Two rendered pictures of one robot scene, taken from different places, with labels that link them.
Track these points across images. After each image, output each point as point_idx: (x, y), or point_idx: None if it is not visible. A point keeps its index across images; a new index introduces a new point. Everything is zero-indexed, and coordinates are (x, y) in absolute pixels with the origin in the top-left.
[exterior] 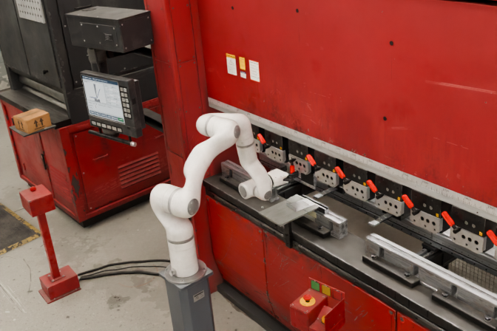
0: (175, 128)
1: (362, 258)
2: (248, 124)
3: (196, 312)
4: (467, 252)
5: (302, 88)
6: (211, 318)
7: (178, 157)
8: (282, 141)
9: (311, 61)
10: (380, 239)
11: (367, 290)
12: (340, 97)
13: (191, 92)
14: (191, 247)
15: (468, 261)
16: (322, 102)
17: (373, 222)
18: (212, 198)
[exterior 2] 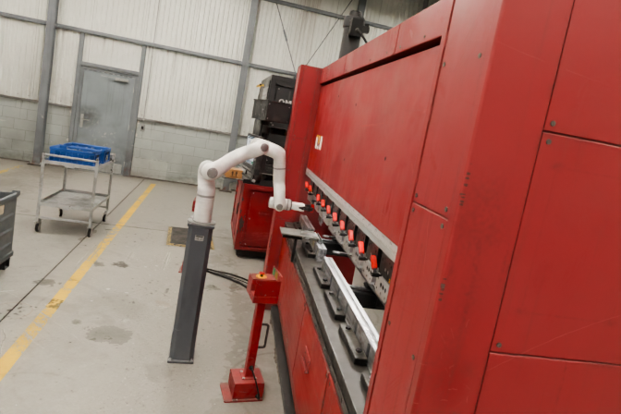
0: None
1: (313, 268)
2: (281, 153)
3: (193, 249)
4: None
5: (329, 148)
6: (203, 261)
7: None
8: (317, 189)
9: (334, 128)
10: (330, 260)
11: (302, 288)
12: (336, 150)
13: (296, 159)
14: (205, 202)
15: (377, 295)
16: (332, 155)
17: (336, 251)
18: None
